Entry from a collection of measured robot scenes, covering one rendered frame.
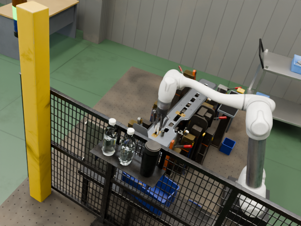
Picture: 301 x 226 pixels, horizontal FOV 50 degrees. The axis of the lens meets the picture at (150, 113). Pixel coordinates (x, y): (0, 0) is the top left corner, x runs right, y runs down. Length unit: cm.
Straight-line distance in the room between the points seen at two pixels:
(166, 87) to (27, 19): 90
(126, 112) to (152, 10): 271
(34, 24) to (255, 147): 133
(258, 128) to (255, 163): 29
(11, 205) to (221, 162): 166
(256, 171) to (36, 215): 140
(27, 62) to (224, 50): 408
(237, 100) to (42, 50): 113
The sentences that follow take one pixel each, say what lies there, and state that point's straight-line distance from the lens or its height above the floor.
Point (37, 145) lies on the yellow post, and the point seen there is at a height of 122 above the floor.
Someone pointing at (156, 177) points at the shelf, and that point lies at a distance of 154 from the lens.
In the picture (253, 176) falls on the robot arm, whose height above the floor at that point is 121.
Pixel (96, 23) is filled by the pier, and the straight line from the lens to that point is 560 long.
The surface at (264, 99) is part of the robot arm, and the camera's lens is 199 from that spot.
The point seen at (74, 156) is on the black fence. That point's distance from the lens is 196.
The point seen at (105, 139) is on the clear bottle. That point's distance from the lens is 152.
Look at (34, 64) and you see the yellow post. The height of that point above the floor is 175.
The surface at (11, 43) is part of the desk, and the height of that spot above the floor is 23.
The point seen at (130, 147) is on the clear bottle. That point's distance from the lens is 147.
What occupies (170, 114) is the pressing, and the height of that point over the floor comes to 100.
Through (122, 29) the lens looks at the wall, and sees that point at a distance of 574.
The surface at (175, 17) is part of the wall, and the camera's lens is 534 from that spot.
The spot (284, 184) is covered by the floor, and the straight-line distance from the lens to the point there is 405.
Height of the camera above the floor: 257
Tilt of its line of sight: 37 degrees down
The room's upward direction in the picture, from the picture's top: 13 degrees clockwise
